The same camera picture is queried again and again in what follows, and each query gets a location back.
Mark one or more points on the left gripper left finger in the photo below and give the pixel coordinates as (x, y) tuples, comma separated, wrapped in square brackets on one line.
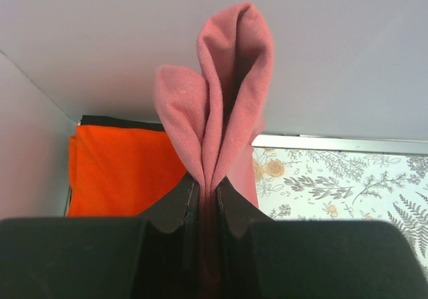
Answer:
[(148, 255)]

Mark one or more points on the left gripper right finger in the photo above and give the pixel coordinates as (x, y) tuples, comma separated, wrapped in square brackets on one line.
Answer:
[(265, 258)]

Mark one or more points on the pink t shirt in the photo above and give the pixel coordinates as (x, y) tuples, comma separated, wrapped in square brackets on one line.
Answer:
[(213, 116)]

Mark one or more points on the floral table mat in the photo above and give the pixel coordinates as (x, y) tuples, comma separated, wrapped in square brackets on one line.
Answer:
[(333, 185)]

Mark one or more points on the folded orange t shirt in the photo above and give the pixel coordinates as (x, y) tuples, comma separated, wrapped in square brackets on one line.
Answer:
[(120, 171)]

